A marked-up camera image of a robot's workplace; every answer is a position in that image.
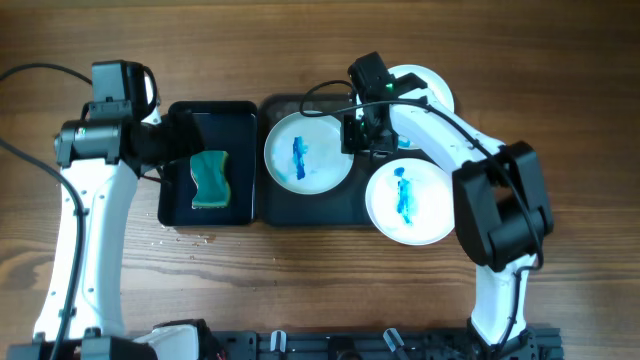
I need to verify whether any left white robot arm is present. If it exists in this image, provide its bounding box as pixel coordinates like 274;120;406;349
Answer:
7;112;204;359

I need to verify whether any right black cable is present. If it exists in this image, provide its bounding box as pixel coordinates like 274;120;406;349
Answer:
298;79;545;346

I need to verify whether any green yellow sponge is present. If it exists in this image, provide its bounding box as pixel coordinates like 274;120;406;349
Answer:
190;150;231;209

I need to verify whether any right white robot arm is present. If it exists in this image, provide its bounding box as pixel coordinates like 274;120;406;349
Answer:
346;84;554;355

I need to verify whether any white plate stained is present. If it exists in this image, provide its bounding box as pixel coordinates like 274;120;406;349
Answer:
264;112;354;195
365;158;455;246
355;64;456;151

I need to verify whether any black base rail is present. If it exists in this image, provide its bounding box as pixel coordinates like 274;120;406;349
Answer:
212;328;565;360

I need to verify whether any left black cable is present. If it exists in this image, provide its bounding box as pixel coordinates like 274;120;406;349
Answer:
0;62;94;360

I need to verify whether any black cable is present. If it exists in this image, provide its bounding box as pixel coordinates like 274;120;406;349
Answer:
298;79;545;346
0;62;94;360

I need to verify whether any small black water tray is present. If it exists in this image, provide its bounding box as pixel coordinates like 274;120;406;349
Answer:
157;101;257;227

